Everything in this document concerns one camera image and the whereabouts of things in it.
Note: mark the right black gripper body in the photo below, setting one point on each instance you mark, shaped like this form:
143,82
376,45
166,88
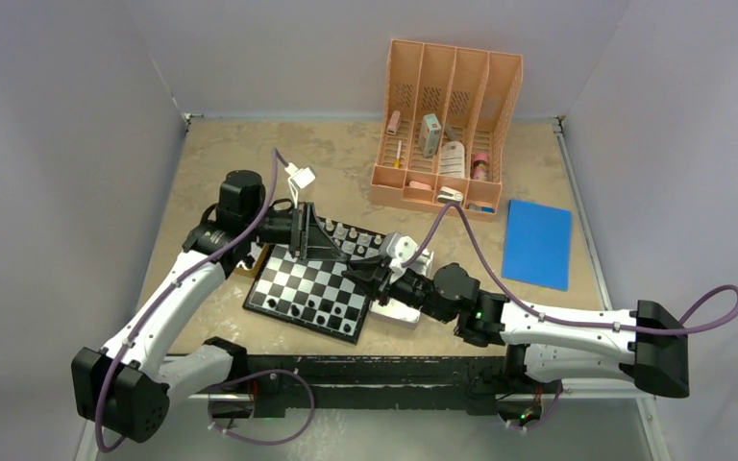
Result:
408,288

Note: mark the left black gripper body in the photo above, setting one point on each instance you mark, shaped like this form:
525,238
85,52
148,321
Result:
279,228

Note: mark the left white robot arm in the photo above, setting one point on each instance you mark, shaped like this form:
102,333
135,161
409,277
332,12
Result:
127,386

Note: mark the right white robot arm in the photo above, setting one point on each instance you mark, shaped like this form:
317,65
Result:
545,344

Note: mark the metal tin with black pieces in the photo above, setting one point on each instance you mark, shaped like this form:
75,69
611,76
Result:
252,263

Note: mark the black white chess board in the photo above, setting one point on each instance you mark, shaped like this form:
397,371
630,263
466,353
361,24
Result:
305,292

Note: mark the empty metal tin lid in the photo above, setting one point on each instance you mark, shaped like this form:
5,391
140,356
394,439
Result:
397,312

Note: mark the pink eraser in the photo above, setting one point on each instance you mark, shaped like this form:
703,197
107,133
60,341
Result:
419,185

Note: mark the white stapler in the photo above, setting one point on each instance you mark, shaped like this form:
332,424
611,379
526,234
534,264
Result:
447,194

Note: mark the yellow white pen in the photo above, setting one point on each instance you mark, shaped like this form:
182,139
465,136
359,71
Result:
398,154

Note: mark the blue notebook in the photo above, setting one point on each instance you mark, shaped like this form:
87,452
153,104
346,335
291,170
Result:
537,246

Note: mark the pink small tube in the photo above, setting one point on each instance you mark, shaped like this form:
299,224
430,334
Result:
393,122

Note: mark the white striped bottle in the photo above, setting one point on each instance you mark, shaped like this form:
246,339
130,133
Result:
451,162

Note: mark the pink tape roll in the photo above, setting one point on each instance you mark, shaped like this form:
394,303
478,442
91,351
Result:
480,168

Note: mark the white green small box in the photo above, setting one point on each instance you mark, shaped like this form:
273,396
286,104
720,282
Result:
429,135

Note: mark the peach plastic desk organizer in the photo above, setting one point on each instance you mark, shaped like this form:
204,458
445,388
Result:
473,93

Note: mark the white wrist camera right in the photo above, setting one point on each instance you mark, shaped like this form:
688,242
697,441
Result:
399,248

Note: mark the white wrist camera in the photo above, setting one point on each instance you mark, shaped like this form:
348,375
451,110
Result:
399,248
298,179

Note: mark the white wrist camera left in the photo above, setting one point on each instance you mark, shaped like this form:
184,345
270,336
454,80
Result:
298,179

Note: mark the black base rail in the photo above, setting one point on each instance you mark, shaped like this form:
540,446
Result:
476,385

